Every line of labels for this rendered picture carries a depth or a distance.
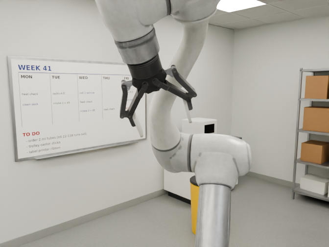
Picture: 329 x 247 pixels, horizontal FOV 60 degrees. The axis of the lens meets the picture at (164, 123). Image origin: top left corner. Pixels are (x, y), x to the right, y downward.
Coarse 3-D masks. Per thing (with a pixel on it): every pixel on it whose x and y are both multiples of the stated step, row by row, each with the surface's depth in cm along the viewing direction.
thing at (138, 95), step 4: (144, 84) 66; (144, 88) 67; (136, 92) 70; (140, 92) 68; (144, 92) 68; (136, 96) 69; (140, 96) 68; (132, 100) 72; (136, 100) 70; (132, 104) 71; (136, 104) 70; (128, 108) 73; (132, 108) 71; (132, 112) 72; (128, 116) 72
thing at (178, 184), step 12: (192, 120) 436; (204, 120) 436; (216, 120) 447; (192, 132) 435; (204, 132) 429; (216, 132) 450; (168, 180) 446; (180, 180) 426; (168, 192) 456; (180, 192) 428
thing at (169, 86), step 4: (156, 80) 66; (156, 84) 67; (160, 84) 67; (164, 84) 68; (168, 84) 69; (172, 84) 71; (164, 88) 68; (168, 88) 69; (172, 88) 69; (176, 88) 70; (172, 92) 70; (176, 92) 70; (180, 92) 70; (184, 92) 72; (180, 96) 71; (184, 96) 71; (188, 100) 71
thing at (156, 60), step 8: (128, 64) 64; (144, 64) 62; (152, 64) 62; (160, 64) 65; (136, 72) 63; (144, 72) 63; (152, 72) 63; (160, 72) 66; (136, 80) 66; (144, 80) 67; (152, 80) 67; (160, 80) 67; (152, 88) 68; (160, 88) 69
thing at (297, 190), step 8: (312, 72) 443; (296, 128) 427; (296, 136) 428; (296, 144) 429; (296, 152) 430; (296, 160) 433; (328, 168) 400; (296, 192) 436; (304, 192) 430; (312, 192) 430; (328, 200) 404
